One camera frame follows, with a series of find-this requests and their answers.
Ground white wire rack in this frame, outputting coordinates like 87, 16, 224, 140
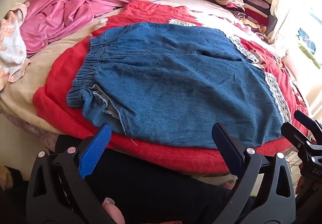
284, 151, 301, 173

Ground yellow plush cloth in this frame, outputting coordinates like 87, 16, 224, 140
0, 166, 13, 185

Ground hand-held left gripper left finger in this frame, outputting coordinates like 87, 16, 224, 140
26, 123, 115, 224

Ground stack of folded clothes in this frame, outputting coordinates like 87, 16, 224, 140
214, 0, 278, 38

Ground beige bed sheet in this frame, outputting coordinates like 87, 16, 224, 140
0, 0, 252, 144

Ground white printed curtain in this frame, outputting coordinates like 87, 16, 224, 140
270, 0, 322, 119

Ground blue denim pants with lace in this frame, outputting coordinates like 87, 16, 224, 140
66, 22, 292, 149

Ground red floral blanket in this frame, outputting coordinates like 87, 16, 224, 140
33, 0, 312, 174

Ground person's left hand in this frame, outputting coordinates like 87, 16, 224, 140
102, 197, 126, 224

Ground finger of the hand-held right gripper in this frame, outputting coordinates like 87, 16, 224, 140
280, 122, 322, 154
294, 109, 322, 137

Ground person's black clothing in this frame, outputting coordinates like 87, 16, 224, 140
55, 135, 252, 224

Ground pink blanket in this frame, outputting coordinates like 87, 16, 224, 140
19, 0, 167, 55

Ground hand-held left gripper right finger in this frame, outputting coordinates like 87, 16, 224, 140
212, 123, 296, 224

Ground orange and white floral cloth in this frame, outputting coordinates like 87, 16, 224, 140
0, 3, 32, 89

